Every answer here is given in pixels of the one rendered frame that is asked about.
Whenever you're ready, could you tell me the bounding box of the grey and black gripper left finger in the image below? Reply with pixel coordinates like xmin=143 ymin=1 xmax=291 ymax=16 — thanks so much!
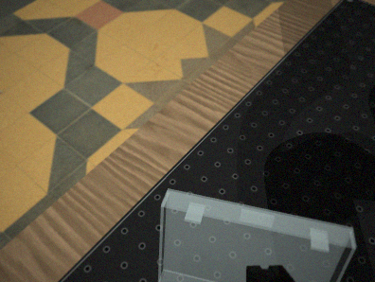
xmin=246 ymin=266 xmax=273 ymax=282

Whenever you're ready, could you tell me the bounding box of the white pipette tip box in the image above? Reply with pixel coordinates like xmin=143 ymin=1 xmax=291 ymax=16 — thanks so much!
xmin=158 ymin=188 xmax=357 ymax=282

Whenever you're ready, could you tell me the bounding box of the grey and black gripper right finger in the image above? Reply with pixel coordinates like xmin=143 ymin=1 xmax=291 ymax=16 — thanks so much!
xmin=265 ymin=265 xmax=295 ymax=282

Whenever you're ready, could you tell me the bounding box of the dark grey perforated base plate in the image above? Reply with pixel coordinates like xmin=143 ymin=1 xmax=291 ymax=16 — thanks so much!
xmin=58 ymin=0 xmax=375 ymax=282

